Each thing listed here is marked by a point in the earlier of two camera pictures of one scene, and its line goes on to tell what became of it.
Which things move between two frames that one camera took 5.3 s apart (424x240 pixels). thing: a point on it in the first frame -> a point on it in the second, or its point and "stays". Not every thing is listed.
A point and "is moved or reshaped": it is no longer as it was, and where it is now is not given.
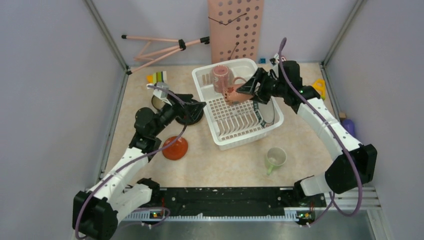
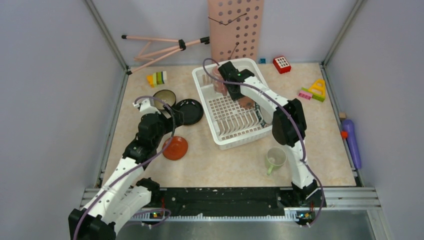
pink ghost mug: x=222 y=77 stays
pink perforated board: x=235 y=28 stays
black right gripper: x=261 y=76 -> x=234 y=96
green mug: x=275 y=156 stays
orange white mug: x=232 y=96 is moved or reshaped
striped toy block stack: x=159 y=77 stays
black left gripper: x=186 y=97 -> x=169 y=121
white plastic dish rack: x=231 y=125 stays
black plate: x=191 y=116 stays
